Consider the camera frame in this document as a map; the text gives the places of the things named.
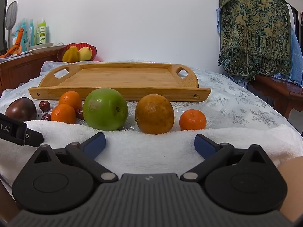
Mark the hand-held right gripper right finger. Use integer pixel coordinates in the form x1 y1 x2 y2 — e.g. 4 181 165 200
180 134 273 183

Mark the stack of papers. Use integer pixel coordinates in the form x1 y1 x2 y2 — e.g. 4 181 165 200
0 51 32 62

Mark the small standing fan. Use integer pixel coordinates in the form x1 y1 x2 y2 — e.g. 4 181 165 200
5 1 19 50

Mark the orange handled tool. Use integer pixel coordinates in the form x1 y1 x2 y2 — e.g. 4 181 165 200
0 28 25 58

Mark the dark purple round fruit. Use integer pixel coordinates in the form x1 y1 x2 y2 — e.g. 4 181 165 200
5 97 37 123

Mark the white towel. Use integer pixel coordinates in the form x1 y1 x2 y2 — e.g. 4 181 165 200
0 119 303 190

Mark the green apple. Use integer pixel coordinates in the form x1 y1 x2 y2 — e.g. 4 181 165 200
82 88 128 131

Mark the green patterned fringed shawl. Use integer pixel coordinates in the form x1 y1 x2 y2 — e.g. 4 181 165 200
218 0 291 81

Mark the small tangerine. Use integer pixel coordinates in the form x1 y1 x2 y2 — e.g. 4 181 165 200
179 109 207 131

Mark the dark wooden side table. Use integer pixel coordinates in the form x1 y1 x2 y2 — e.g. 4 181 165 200
248 74 303 120

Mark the red fruit bowl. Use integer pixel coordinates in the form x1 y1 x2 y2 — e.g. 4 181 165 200
57 43 97 63

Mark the brown wooden cabinet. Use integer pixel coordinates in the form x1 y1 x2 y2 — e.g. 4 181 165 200
0 48 64 93

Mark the yellow mango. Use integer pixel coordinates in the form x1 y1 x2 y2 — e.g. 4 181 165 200
78 47 93 62

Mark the large yellowish orange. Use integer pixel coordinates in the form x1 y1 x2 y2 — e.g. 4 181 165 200
135 94 175 135

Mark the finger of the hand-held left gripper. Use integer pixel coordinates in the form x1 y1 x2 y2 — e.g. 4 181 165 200
24 128 44 147

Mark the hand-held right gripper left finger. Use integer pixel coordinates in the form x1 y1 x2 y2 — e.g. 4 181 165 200
30 132 118 183

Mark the wooden tray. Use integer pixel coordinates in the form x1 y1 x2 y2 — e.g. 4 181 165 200
28 62 212 102

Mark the yellow starfruit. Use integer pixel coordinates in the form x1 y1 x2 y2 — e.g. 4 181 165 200
62 46 79 62

